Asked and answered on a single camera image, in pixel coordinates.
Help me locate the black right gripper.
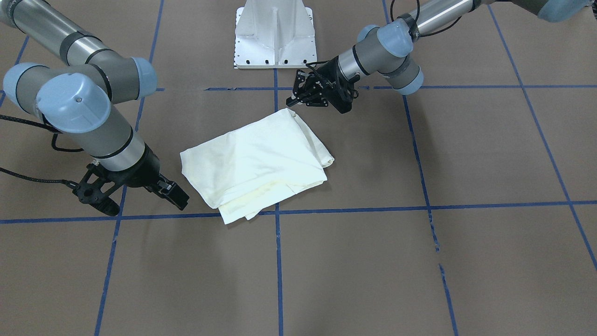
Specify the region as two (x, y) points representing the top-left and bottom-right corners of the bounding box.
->
(110, 145), (189, 210)

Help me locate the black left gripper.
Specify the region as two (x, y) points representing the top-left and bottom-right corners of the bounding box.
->
(285, 56), (360, 113)

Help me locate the cream long-sleeve cat shirt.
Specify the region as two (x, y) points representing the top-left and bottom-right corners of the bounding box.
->
(180, 108), (334, 224)

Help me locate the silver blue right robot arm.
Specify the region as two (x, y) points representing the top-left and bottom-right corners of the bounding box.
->
(1, 0), (188, 216)

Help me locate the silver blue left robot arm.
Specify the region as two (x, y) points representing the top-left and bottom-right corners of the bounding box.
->
(286, 0), (483, 113)

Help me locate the white camera post base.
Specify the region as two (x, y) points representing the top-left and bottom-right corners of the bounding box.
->
(233, 0), (318, 70)

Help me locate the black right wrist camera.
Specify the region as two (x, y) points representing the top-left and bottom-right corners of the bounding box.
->
(72, 161), (122, 217)

